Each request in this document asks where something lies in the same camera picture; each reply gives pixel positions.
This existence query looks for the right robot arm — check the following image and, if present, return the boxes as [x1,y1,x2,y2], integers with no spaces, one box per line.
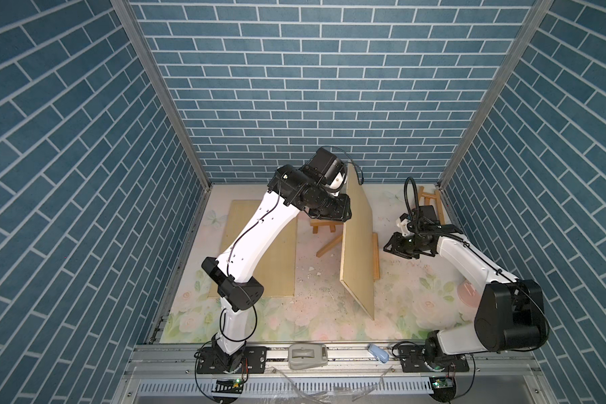
[383,232,551,371]

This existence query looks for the left green circuit board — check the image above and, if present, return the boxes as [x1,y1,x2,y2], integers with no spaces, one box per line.
[211,379,245,397]

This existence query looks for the right green circuit board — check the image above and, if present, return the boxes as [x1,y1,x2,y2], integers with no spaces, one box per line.
[429,377,457,403]

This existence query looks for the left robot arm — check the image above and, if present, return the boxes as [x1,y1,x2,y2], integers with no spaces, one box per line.
[202,160,351,373]

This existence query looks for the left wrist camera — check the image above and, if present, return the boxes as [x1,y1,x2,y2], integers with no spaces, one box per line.
[301,147,348,195]

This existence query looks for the wooden easel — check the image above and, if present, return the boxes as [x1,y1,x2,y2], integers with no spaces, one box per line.
[316,232,380,281]
[310,219,343,234]
[418,186,446,225]

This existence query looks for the plywood board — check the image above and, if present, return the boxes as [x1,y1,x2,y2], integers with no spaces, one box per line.
[340,164,375,319]
[217,194,299,298]

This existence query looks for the left aluminium corner post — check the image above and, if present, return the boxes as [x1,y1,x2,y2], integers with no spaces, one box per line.
[111,0,211,192]

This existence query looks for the blue white object on rail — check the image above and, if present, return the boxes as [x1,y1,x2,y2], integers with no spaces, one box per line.
[367,343,390,364]

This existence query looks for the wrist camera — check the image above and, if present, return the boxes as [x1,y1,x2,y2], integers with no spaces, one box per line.
[397,205,440,236]
[301,147,348,195]

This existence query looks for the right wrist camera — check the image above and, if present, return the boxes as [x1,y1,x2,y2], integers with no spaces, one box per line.
[397,205,440,236]

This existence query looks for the aluminium front rail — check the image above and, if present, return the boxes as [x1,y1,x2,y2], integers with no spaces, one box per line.
[112,343,557,403]

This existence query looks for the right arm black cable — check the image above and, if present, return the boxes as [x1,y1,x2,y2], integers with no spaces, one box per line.
[402,176,549,352]

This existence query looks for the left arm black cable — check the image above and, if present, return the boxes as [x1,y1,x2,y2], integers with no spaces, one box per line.
[194,191,284,402]

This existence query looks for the aluminium corner post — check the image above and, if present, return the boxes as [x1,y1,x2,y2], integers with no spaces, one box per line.
[111,0,211,192]
[437,0,554,190]

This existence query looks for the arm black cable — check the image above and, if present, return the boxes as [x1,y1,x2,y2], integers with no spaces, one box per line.
[194,191,284,402]
[402,176,549,352]

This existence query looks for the green circuit board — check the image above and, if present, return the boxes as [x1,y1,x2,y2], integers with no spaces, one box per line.
[429,377,457,403]
[211,379,245,397]

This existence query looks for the grey remote on rail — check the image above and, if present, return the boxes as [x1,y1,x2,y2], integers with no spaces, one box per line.
[288,343,328,370]

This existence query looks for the right aluminium corner post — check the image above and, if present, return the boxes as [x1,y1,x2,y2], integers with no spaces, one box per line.
[437,0,554,190]

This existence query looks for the pink cup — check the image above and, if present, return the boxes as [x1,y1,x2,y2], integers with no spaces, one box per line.
[456,280,481,308]

